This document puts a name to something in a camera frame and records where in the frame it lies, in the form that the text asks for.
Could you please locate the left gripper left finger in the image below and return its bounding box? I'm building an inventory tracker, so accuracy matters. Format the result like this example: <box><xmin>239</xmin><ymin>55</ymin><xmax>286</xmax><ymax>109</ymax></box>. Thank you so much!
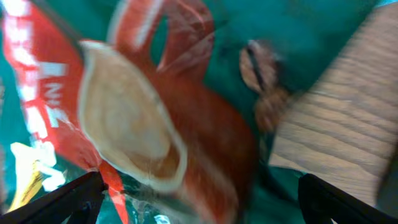
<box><xmin>1</xmin><ymin>172</ymin><xmax>106</xmax><ymax>224</ymax></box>

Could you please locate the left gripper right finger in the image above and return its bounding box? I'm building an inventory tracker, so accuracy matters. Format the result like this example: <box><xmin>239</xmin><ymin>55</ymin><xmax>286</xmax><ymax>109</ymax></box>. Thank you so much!
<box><xmin>298</xmin><ymin>174</ymin><xmax>397</xmax><ymax>224</ymax></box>

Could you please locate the green coffee mix bag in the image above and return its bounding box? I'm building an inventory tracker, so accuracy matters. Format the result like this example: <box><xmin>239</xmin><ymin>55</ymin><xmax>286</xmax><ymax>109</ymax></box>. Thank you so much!
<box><xmin>1</xmin><ymin>0</ymin><xmax>377</xmax><ymax>223</ymax></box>

